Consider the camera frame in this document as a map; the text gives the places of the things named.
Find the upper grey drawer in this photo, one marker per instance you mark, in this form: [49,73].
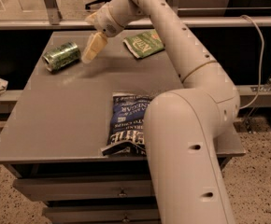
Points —
[85,187]

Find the green soda can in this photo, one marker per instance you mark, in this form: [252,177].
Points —
[59,57]

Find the grey drawer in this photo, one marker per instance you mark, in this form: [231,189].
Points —
[124,214]
[85,187]

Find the green chip bag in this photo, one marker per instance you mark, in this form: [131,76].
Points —
[144,44]

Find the lower grey drawer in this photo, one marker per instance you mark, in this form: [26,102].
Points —
[124,214]

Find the blue chip bag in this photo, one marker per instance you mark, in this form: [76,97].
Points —
[126,134]

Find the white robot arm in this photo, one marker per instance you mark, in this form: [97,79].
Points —
[180,126]

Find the metal railing frame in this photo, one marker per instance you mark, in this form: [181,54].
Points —
[71,14]

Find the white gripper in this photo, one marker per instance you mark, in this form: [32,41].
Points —
[106,20]

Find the grey drawer cabinet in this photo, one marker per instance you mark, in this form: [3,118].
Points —
[61,121]

